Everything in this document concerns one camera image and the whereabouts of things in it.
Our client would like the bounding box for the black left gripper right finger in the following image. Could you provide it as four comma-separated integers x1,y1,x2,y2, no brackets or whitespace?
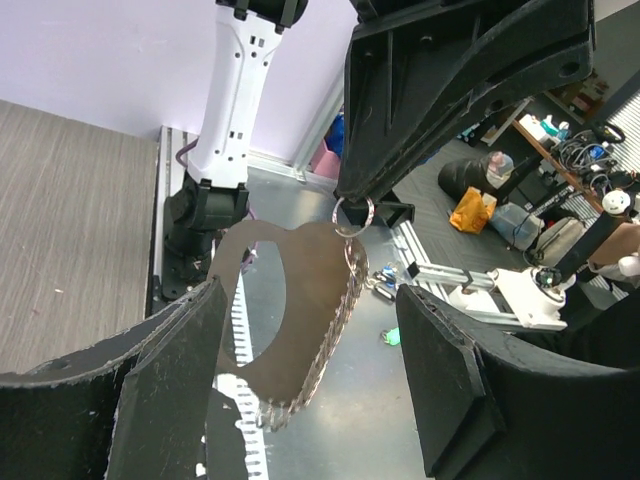
396,286,639,479

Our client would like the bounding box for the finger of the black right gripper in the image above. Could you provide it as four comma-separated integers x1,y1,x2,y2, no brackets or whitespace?
336,1,595,202
344,190,415,228

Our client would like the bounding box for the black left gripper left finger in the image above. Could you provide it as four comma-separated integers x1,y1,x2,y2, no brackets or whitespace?
1,279,227,479

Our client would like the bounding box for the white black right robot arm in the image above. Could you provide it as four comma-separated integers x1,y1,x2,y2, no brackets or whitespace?
160,1,596,300

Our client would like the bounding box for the orange bag on floor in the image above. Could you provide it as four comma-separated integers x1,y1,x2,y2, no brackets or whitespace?
449,187,497,234

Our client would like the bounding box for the black bag on floor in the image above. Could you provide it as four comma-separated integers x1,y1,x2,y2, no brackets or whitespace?
438,151,514,199

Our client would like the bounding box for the cluttered wooden desk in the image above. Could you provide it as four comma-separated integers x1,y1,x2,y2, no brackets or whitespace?
512,74,640,216

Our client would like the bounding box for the slotted cable duct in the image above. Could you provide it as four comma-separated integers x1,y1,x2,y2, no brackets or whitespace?
214,269,271,480

